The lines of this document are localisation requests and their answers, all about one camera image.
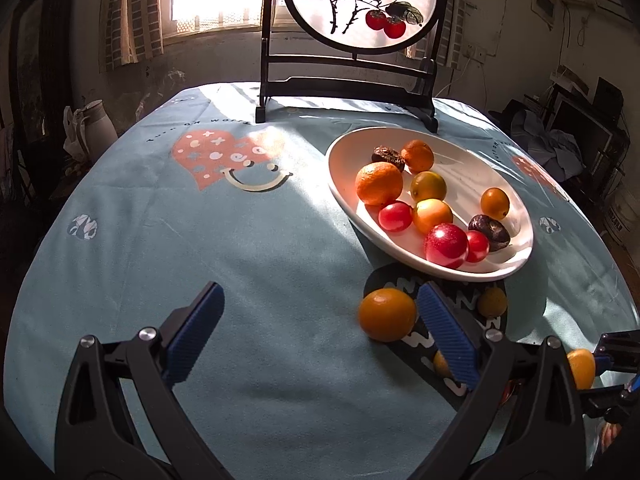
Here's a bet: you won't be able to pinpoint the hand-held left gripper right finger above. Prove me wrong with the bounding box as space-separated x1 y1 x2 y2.
416 281 586 480

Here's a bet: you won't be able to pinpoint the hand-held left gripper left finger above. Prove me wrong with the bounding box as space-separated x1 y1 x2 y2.
54 281 226 480

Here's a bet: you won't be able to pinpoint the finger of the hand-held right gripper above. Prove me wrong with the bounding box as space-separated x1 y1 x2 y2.
592 330 640 376
582 377 640 418

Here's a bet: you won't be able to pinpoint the small orange fruit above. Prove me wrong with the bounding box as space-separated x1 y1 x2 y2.
432 350 453 380

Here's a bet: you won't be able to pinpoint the yellow orange round fruit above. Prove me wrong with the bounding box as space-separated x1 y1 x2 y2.
412 198 454 235
566 349 597 391

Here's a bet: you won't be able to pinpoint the small yellow brown fruit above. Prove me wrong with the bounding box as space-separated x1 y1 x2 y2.
476 286 508 318

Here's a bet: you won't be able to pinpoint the big red apple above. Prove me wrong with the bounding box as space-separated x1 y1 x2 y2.
424 223 470 269

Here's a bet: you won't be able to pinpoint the red cherry tomato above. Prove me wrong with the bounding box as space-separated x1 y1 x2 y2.
465 230 491 264

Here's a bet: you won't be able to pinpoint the dark purple fruit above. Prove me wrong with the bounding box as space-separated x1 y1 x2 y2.
467 214 512 252

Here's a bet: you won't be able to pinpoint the red round fruit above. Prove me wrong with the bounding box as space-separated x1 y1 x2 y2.
378 201 414 233

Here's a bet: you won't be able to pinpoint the white oval plate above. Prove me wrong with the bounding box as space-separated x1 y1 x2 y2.
327 127 535 282

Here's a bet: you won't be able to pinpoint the large orange tangerine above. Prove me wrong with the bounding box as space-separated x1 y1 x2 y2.
355 161 404 207

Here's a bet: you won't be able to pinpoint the dark brown dimpled fruit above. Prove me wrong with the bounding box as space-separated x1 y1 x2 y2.
371 145 406 173

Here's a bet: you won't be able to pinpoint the person's right hand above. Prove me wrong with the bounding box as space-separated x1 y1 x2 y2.
599 422 621 453

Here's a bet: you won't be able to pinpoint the light blue printed tablecloth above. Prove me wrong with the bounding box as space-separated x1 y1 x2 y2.
2 82 640 480

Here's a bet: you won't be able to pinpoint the pile of blue grey clothes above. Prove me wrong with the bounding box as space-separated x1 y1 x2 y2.
492 100 608 186

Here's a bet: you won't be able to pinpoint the stacked picture frames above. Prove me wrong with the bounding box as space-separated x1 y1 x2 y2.
547 77 631 196

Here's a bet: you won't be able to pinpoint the white pitcher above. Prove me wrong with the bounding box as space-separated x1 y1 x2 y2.
75 100 119 158

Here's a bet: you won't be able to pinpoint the white plastic bag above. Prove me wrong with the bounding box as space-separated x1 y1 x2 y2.
62 105 91 161

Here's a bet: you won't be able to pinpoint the checked curtain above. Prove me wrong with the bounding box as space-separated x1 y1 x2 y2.
100 0 166 73
407 0 473 71

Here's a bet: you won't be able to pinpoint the black framed painted table screen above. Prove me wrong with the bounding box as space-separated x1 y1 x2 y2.
255 0 456 133

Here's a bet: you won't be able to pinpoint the dark wooden cabinet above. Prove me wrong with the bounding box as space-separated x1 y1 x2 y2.
7 0 76 151

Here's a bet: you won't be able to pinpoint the wall vent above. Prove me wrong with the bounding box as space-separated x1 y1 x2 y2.
530 0 557 28

